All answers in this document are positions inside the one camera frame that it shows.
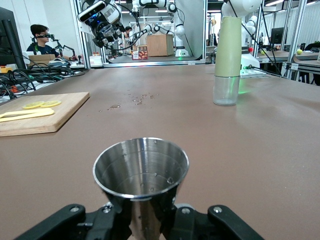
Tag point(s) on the spilled liquid drops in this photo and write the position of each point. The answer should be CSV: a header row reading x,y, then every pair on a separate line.
x,y
138,100

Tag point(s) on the steel jigger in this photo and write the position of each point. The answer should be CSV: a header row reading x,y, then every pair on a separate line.
x,y
140,170

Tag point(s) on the black computer monitor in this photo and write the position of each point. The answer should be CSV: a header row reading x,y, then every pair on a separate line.
x,y
8,40

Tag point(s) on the large cardboard box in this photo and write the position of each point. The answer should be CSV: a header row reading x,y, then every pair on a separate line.
x,y
160,45

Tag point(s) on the wooden cutting board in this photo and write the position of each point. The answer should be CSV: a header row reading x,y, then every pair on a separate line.
x,y
67,105

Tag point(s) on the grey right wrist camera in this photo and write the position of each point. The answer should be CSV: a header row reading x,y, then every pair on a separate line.
x,y
90,12

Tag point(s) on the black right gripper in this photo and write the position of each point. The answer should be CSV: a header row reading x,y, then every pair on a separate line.
x,y
110,37

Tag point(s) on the seated person with glasses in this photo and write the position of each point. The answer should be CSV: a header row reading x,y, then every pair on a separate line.
x,y
40,42

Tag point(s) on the yellow plastic knife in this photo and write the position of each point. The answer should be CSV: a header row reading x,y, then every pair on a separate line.
x,y
35,115

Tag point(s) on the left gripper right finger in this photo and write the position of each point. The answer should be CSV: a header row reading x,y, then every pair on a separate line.
x,y
212,225

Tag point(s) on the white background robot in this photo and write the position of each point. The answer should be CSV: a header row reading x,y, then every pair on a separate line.
x,y
178,30

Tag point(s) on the green sleeved glass bottle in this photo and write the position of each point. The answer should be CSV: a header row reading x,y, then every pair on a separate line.
x,y
228,50

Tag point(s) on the brown printed snack box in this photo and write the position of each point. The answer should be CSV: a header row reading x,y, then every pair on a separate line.
x,y
140,52

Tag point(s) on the lemon slice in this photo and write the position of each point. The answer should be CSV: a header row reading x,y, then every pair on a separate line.
x,y
51,103
32,105

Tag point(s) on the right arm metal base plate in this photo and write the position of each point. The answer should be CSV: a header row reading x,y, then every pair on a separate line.
x,y
255,73

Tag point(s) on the brown table cover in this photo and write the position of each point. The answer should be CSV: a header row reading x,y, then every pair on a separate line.
x,y
225,150

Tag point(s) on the aluminium frame post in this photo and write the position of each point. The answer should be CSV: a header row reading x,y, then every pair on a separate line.
x,y
83,50

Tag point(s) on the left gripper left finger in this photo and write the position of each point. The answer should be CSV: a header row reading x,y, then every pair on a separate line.
x,y
72,222

